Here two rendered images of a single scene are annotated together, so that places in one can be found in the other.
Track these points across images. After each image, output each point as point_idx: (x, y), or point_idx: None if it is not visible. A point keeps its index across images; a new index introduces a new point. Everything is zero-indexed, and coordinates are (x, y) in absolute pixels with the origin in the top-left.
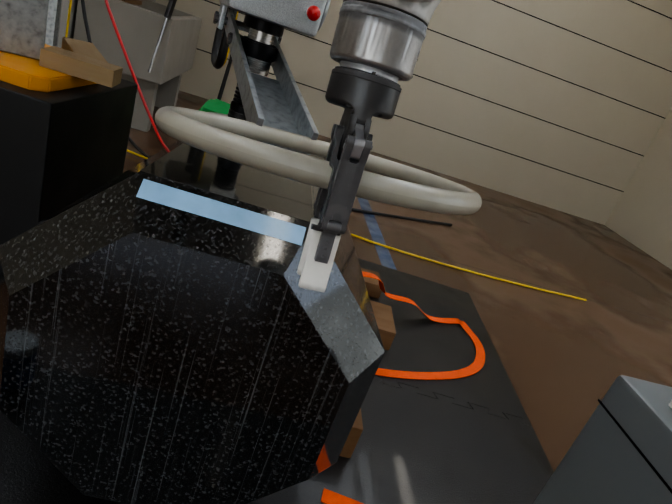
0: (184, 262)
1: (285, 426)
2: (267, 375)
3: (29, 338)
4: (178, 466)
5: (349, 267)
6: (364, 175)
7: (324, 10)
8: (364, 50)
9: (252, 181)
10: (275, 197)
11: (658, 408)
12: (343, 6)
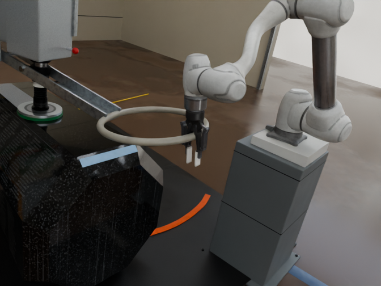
0: (110, 180)
1: (147, 214)
2: (140, 201)
3: (58, 244)
4: (116, 253)
5: None
6: None
7: None
8: (201, 108)
9: (94, 135)
10: None
11: (249, 145)
12: (191, 98)
